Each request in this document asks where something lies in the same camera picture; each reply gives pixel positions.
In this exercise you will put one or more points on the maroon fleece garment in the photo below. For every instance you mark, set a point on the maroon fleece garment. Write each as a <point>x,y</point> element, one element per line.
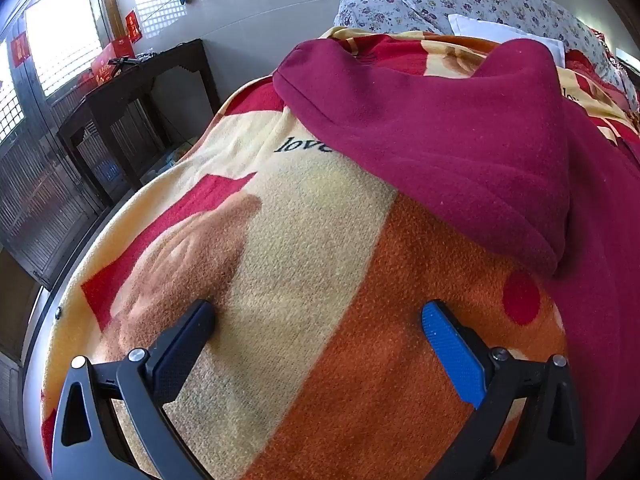
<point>450,135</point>

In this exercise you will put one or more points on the small floral pillow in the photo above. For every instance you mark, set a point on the small floral pillow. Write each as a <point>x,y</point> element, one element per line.
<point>375,10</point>

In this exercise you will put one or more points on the dark wooden side table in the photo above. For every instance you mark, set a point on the dark wooden side table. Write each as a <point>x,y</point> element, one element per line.
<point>135,95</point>

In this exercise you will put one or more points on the floral quilt pillow pile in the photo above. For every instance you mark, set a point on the floral quilt pillow pile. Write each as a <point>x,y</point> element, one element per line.
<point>500,0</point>

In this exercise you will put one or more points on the wooden lattice door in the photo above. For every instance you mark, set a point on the wooden lattice door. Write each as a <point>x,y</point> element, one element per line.
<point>45,185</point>

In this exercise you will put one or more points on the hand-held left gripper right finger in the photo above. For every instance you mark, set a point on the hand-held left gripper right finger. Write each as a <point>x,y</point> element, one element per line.
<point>451,355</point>

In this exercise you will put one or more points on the white pillow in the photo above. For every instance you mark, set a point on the white pillow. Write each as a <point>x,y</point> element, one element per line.
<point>477,27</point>

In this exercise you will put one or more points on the red paper sign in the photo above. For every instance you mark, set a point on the red paper sign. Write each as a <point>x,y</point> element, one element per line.
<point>133,26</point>
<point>20,49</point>

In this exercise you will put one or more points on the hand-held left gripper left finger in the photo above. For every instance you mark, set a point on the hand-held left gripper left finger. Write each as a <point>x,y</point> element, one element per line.
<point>184,352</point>

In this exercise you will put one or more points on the red box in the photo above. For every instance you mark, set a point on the red box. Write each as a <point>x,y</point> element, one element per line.
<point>112,60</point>

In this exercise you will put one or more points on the printed rose blanket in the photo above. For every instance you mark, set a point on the printed rose blanket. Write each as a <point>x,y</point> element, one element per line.
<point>310,260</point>

